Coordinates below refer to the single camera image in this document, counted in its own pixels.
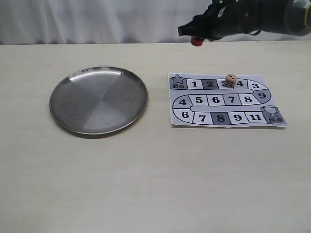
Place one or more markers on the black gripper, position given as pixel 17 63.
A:
pixel 224 18

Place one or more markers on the red cylinder game piece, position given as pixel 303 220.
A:
pixel 196 41

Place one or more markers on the wooden die with black pips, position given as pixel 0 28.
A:
pixel 230 80

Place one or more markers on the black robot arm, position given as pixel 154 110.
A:
pixel 289 17

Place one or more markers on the printed paper game board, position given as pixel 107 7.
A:
pixel 201 100

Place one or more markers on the round stainless steel plate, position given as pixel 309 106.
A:
pixel 98 101

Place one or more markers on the white curtain backdrop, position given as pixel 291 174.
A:
pixel 96 21

